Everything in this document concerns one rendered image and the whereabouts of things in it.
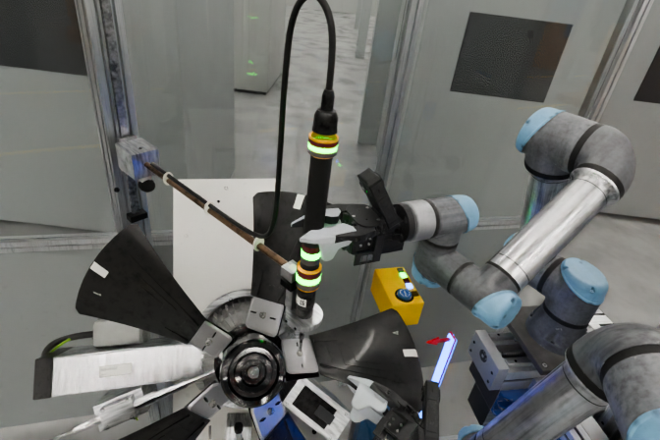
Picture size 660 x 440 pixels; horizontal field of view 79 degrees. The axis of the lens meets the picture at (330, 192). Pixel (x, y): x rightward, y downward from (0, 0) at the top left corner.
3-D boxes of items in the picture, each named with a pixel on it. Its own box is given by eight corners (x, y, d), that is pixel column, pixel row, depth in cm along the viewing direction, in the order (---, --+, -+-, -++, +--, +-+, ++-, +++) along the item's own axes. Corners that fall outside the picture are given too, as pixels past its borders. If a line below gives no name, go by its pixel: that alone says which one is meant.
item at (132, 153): (116, 168, 107) (111, 138, 103) (141, 161, 112) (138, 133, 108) (135, 183, 102) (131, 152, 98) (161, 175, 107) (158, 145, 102)
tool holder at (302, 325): (269, 310, 76) (272, 270, 71) (297, 293, 81) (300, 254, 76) (303, 339, 71) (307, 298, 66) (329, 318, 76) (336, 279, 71)
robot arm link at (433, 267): (439, 305, 78) (455, 261, 73) (401, 271, 86) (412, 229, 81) (466, 293, 82) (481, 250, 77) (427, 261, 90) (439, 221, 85)
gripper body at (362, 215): (351, 267, 69) (410, 256, 73) (358, 226, 64) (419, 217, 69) (333, 242, 75) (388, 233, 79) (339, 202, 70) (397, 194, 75)
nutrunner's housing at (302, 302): (288, 326, 76) (308, 87, 54) (302, 315, 79) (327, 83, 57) (302, 338, 74) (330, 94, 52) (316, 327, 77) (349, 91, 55)
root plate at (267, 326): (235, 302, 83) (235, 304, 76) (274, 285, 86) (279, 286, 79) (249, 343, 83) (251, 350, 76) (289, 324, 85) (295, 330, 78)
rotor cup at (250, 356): (203, 340, 82) (199, 353, 70) (270, 311, 87) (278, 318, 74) (228, 409, 81) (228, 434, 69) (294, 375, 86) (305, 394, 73)
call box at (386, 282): (368, 293, 131) (374, 267, 126) (397, 290, 133) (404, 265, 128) (386, 331, 117) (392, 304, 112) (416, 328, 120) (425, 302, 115)
